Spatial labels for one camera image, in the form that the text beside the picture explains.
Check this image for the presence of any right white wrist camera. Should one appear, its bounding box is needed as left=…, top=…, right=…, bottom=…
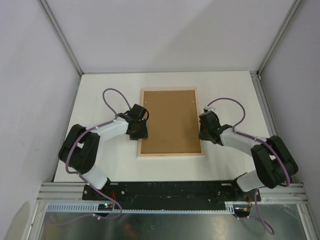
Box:
left=203, top=105, right=216, bottom=113

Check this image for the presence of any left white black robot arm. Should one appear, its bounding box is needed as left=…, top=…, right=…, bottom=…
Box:
left=58, top=104, right=150, bottom=200

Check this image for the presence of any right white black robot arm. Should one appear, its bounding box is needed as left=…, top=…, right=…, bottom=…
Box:
left=198, top=110, right=299, bottom=201

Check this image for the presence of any grey slotted cable duct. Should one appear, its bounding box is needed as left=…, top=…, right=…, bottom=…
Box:
left=44, top=201, right=237, bottom=215

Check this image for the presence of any right aluminium corner post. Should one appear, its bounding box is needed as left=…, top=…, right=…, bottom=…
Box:
left=256, top=0, right=306, bottom=77

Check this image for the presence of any aluminium corner post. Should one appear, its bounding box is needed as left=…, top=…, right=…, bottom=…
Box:
left=37, top=0, right=84, bottom=77
left=256, top=0, right=306, bottom=77

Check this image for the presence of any left aluminium corner post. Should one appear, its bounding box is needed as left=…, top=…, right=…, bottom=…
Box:
left=37, top=0, right=84, bottom=77

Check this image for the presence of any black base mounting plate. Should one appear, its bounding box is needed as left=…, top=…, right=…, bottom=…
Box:
left=82, top=180, right=261, bottom=211

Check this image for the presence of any aluminium front rail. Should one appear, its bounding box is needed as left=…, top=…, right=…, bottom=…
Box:
left=36, top=182, right=309, bottom=205

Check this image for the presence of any brown cardboard backing board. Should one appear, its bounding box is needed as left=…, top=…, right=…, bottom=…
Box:
left=137, top=87, right=205, bottom=157

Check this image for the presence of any white wooden picture frame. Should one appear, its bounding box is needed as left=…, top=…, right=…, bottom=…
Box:
left=136, top=86, right=206, bottom=159

